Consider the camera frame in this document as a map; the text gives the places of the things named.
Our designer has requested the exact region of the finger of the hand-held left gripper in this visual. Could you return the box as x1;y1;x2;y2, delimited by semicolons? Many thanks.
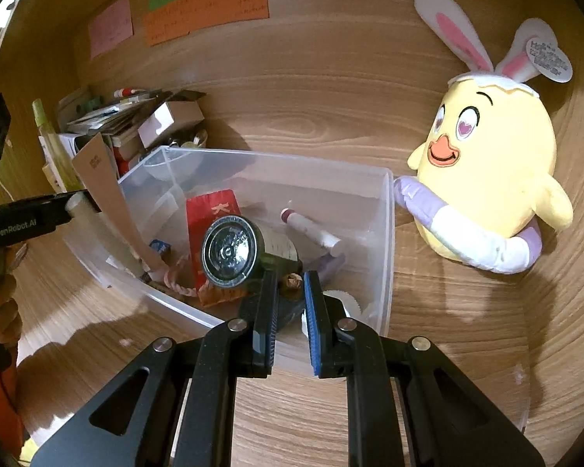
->
39;192;103;222

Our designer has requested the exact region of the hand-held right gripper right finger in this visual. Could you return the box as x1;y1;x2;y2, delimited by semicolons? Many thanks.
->
303;270;546;467

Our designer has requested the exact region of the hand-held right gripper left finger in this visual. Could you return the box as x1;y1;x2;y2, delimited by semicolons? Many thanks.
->
29;269;279;467

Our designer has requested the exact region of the white tube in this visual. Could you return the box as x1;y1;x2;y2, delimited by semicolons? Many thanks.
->
64;191;94;219

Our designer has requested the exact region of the round metal tin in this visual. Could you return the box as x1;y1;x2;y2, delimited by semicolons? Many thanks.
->
201;215;305;289

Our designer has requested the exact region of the red tea packet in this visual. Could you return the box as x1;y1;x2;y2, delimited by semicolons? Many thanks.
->
185;189;244;302

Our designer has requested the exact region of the clear plastic box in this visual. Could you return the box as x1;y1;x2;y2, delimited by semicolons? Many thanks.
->
63;145;396;375

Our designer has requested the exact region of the person's left hand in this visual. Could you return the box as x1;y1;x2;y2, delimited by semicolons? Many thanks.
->
0;246;24;351

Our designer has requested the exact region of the brown cork piece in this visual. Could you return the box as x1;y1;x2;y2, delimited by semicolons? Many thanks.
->
278;272;303;300

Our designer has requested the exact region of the brown paper bag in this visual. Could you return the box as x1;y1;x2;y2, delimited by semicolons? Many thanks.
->
72;132;169;276

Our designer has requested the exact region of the green plastic bottle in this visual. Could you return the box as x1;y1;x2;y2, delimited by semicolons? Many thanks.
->
32;98;79;193

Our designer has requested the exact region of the white marker with red cap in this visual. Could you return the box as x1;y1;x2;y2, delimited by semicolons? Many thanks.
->
280;207;344;254

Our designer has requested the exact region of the stack of books and papers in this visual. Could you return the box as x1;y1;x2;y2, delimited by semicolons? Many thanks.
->
58;88;176;147

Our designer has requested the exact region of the white cardboard box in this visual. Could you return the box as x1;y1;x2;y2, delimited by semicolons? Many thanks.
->
137;101;206;149

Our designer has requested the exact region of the pink sticky note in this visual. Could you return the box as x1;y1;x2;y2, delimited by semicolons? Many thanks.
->
88;0;134;59

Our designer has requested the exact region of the yellow chick plush toy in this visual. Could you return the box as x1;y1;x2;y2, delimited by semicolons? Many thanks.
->
393;0;576;274

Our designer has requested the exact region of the orange sticky note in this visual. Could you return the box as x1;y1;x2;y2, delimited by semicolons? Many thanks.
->
143;0;271;48

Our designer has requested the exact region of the pink braided rope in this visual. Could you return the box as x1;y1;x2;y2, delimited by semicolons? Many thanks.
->
163;253;200;297

